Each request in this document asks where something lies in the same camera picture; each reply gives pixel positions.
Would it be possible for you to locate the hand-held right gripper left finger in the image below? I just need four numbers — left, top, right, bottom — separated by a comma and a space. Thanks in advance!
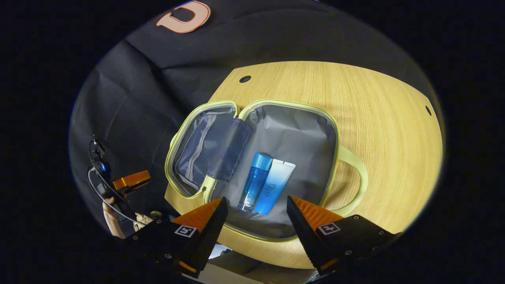
125, 196, 228, 279

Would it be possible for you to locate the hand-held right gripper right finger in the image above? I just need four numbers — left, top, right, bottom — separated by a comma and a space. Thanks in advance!
286, 195, 403, 277

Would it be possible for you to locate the blue white cosmetic tube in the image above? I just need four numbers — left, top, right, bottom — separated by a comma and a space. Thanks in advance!
254, 159, 296, 215

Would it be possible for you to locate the blue cosmetic bottle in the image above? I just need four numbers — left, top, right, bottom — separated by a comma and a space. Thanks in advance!
237, 153, 273, 212

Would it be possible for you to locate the pale yellow suitcase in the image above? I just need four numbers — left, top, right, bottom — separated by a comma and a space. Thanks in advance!
165, 99, 369, 242

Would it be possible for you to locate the pale small object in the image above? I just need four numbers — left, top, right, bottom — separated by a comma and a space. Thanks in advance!
133, 210, 163, 232

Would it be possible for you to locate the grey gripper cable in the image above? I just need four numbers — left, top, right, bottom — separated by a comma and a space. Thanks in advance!
87, 167, 143, 228

